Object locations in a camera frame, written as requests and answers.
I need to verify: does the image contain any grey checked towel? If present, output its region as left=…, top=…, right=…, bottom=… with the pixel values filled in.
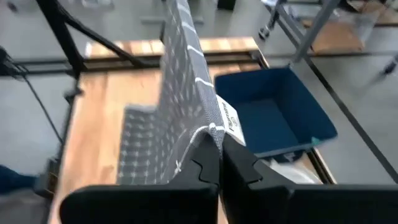
left=116, top=0, right=246, bottom=187

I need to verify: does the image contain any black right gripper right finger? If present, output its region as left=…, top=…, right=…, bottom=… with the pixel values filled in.
left=223, top=134, right=398, bottom=224

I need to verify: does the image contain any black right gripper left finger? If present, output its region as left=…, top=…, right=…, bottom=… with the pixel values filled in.
left=58, top=133, right=222, bottom=224

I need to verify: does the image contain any grey wheeled cart frame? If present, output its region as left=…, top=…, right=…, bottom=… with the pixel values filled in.
left=258, top=0, right=398, bottom=77

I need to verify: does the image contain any brown cardboard box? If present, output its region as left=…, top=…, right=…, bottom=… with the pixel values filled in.
left=303, top=20, right=364, bottom=54

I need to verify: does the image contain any navy fabric basket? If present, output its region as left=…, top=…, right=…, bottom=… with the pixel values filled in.
left=214, top=67, right=339, bottom=159

